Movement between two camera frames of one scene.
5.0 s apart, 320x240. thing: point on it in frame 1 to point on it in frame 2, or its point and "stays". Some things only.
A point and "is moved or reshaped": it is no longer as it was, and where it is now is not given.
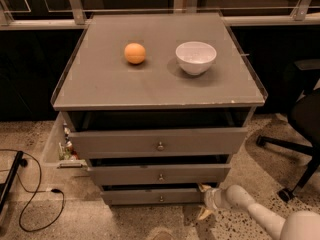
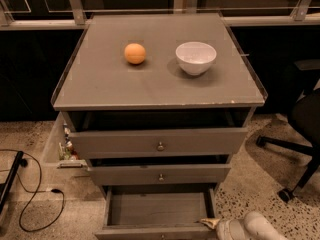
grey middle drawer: (159, 170) stays
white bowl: (195, 57) stays
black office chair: (305, 118) stays
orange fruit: (134, 53) stays
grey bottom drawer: (166, 196) is moved or reshaped
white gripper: (211, 198) to (227, 229)
